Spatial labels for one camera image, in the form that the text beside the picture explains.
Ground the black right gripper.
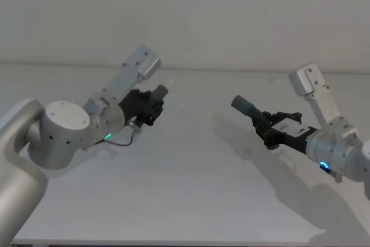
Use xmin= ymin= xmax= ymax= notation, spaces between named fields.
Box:
xmin=231 ymin=94 xmax=319 ymax=154

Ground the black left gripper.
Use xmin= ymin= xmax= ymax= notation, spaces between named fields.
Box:
xmin=118 ymin=84 xmax=170 ymax=127

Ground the white curtain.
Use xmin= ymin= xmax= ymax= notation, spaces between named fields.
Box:
xmin=0 ymin=0 xmax=370 ymax=72

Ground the white table cloth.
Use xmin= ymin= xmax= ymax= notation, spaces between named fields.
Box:
xmin=0 ymin=61 xmax=370 ymax=245

